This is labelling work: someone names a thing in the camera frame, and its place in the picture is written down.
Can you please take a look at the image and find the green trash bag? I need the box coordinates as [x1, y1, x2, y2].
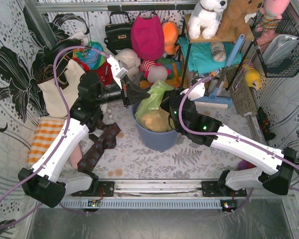
[134, 81, 174, 132]

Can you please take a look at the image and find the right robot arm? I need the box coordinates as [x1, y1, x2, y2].
[160, 89, 296, 196]

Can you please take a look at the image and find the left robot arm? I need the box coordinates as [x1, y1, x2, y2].
[18, 71, 150, 208]

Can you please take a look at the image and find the blue trash bin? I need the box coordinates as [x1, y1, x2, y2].
[131, 86, 179, 153]

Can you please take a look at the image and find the cream canvas tote bag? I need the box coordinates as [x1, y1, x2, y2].
[39, 59, 85, 118]

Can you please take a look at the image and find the magenta knit bag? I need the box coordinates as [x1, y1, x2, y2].
[131, 15, 164, 61]

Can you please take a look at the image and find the pink pig plush toy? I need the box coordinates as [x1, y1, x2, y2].
[140, 60, 171, 84]

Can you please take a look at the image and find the red cloth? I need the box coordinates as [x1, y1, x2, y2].
[91, 61, 113, 86]

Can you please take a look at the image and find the rainbow striped cloth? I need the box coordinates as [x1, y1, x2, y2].
[139, 57, 182, 89]

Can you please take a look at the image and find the white fluffy plush toy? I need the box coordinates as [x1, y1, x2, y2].
[115, 48, 141, 83]

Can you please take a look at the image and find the brown floral necktie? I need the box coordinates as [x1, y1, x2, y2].
[77, 119, 121, 172]

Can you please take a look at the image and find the colorful silk scarf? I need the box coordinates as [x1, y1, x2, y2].
[72, 48, 106, 71]

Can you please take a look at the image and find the teal folded cloth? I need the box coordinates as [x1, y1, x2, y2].
[177, 37, 242, 74]

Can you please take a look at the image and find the black leather handbag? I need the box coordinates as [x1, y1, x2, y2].
[104, 11, 134, 55]

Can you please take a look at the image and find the orange plush toy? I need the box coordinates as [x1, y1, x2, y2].
[162, 21, 179, 55]

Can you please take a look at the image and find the grey chenille mop head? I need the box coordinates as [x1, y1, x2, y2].
[229, 72, 257, 117]

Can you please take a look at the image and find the pink fuzzy sock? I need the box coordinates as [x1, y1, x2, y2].
[69, 144, 83, 169]

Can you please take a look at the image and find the orange checkered towel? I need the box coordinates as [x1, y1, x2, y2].
[27, 117, 65, 166]

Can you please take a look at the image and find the yellow duck plush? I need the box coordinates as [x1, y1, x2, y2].
[242, 60, 261, 90]

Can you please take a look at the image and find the white dog plush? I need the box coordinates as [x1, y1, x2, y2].
[188, 0, 228, 39]

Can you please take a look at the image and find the purple orange sock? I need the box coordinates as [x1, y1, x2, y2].
[238, 160, 256, 170]

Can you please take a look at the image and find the brown bear plush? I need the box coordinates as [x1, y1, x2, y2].
[216, 0, 264, 38]

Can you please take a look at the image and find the silver foil pouch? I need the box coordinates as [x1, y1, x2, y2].
[263, 34, 299, 65]

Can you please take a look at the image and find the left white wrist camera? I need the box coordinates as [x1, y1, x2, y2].
[107, 55, 128, 89]

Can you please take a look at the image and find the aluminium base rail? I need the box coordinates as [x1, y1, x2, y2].
[62, 178, 295, 200]

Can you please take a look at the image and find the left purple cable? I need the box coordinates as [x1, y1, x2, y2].
[0, 46, 110, 229]

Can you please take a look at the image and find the black wire basket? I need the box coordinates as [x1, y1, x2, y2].
[250, 12, 299, 78]

